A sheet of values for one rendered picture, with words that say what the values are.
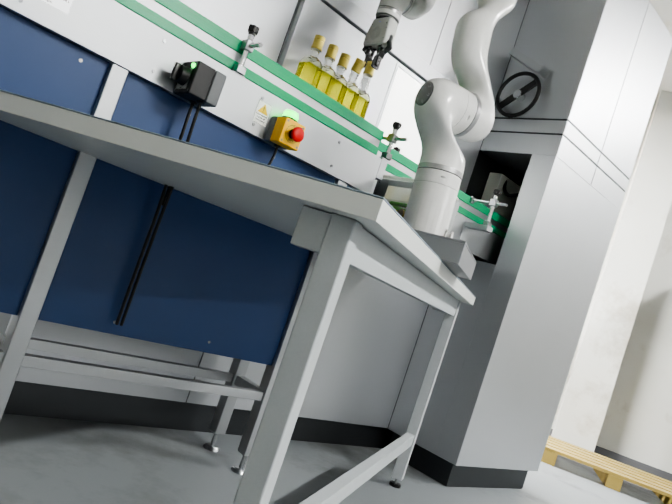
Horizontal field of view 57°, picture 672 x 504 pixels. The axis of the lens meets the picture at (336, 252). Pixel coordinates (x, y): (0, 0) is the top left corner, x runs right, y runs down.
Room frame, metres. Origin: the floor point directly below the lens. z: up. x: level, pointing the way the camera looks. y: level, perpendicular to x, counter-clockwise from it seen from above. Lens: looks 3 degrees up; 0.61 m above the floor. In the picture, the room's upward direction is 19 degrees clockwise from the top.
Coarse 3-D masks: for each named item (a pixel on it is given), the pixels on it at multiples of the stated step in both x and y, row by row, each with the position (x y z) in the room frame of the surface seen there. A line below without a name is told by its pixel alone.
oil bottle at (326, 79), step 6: (324, 66) 1.90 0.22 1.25; (330, 66) 1.92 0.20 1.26; (324, 72) 1.90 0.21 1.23; (330, 72) 1.91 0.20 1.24; (324, 78) 1.90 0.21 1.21; (330, 78) 1.92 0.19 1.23; (318, 84) 1.90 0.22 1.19; (324, 84) 1.91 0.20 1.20; (330, 84) 1.92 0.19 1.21; (324, 90) 1.91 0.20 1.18; (330, 90) 1.93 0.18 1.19
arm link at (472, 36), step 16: (480, 0) 1.68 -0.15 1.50; (496, 0) 1.65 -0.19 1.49; (512, 0) 1.67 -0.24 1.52; (464, 16) 1.63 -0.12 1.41; (480, 16) 1.61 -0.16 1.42; (496, 16) 1.64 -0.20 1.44; (464, 32) 1.61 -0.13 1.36; (480, 32) 1.61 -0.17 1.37; (464, 48) 1.61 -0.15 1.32; (480, 48) 1.61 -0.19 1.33; (464, 64) 1.62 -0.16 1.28; (480, 64) 1.61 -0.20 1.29; (464, 80) 1.65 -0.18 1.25; (480, 80) 1.62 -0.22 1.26; (480, 96) 1.62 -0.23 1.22; (480, 112) 1.60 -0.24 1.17; (480, 128) 1.62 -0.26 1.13
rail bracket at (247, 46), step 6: (252, 30) 1.56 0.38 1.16; (258, 30) 1.57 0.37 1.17; (252, 36) 1.57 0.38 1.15; (246, 42) 1.56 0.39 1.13; (252, 42) 1.56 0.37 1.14; (240, 48) 1.57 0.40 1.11; (246, 48) 1.56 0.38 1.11; (252, 48) 1.57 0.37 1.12; (246, 54) 1.57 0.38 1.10; (240, 60) 1.57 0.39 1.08; (234, 66) 1.57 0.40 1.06; (240, 66) 1.56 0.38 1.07; (234, 72) 1.56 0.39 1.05; (240, 72) 1.56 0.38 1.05
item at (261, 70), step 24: (120, 0) 1.36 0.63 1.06; (144, 0) 1.40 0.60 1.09; (168, 0) 1.43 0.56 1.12; (168, 24) 1.44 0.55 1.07; (192, 24) 1.48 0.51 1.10; (216, 24) 1.52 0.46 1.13; (216, 48) 1.54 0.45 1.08; (264, 72) 1.64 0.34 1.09; (288, 72) 1.69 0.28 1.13; (288, 96) 1.70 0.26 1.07; (312, 96) 1.76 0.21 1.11; (336, 120) 1.84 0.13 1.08; (360, 120) 1.89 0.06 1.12; (360, 144) 1.92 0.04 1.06
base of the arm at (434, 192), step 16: (416, 176) 1.61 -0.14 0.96; (432, 176) 1.57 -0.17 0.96; (448, 176) 1.57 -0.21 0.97; (416, 192) 1.59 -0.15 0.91; (432, 192) 1.57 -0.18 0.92; (448, 192) 1.57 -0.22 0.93; (416, 208) 1.58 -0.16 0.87; (432, 208) 1.57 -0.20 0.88; (448, 208) 1.58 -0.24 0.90; (416, 224) 1.57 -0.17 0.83; (432, 224) 1.57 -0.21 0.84; (448, 224) 1.60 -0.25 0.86
